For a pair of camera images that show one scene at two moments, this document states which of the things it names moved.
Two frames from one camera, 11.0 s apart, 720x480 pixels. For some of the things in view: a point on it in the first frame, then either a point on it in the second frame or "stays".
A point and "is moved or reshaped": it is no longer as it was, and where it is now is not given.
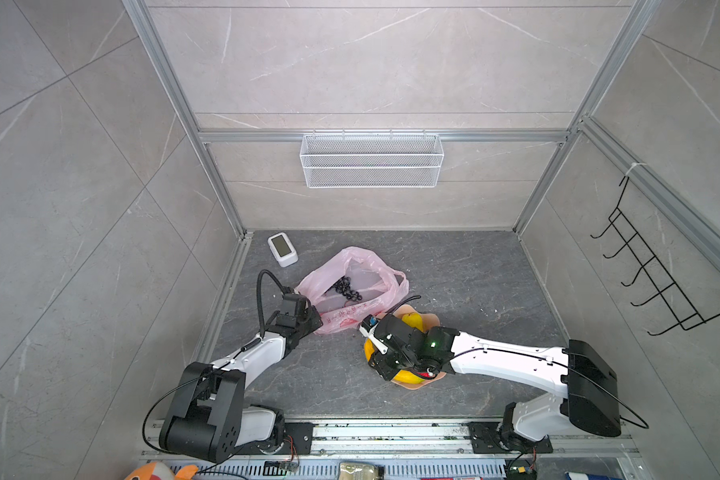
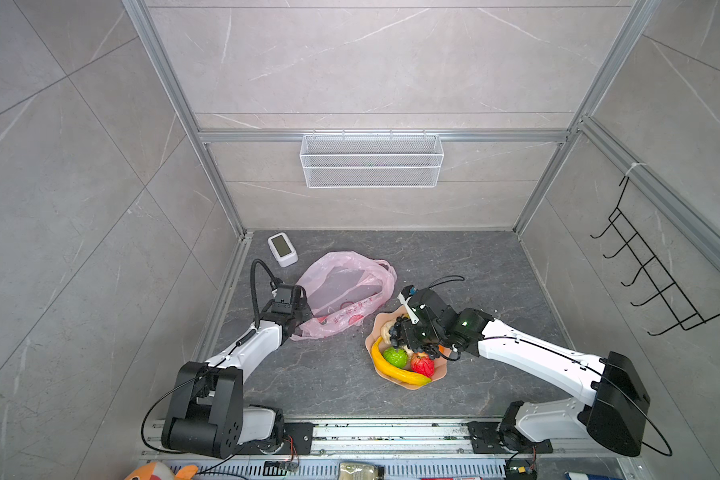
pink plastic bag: (350, 287) stays
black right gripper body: (386, 365) to (416, 335)
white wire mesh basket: (371, 160) stays
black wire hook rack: (687, 315) stays
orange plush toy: (160, 471) stays
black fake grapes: (343, 287) is moved or reshaped
